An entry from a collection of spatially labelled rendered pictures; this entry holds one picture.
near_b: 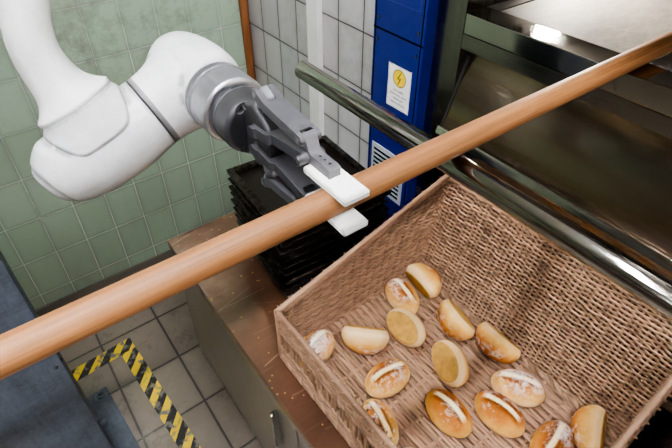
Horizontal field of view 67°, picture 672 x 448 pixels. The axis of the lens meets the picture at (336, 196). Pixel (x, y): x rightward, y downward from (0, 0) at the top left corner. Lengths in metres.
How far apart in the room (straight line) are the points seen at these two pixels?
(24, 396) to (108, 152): 0.81
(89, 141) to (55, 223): 1.21
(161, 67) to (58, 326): 0.38
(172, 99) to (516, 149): 0.64
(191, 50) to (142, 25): 0.97
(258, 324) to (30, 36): 0.75
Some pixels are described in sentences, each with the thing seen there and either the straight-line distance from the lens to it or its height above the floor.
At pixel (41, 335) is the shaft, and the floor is 1.21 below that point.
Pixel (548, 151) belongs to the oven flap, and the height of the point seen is 1.00.
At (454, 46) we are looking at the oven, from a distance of 1.08.
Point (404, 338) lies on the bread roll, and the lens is 1.10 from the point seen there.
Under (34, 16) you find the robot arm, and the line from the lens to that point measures 0.70.
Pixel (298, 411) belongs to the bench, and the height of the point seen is 0.58.
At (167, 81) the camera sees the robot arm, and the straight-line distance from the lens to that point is 0.70.
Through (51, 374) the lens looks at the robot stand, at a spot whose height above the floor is 0.49.
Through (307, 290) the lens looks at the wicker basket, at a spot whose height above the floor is 0.74.
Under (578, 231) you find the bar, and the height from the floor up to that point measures 1.17.
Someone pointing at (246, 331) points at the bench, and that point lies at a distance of 1.18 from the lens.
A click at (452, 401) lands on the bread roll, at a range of 1.02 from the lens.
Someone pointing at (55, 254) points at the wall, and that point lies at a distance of 1.96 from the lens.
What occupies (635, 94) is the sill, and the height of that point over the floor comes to 1.15.
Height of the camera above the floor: 1.52
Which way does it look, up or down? 39 degrees down
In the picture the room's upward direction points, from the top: straight up
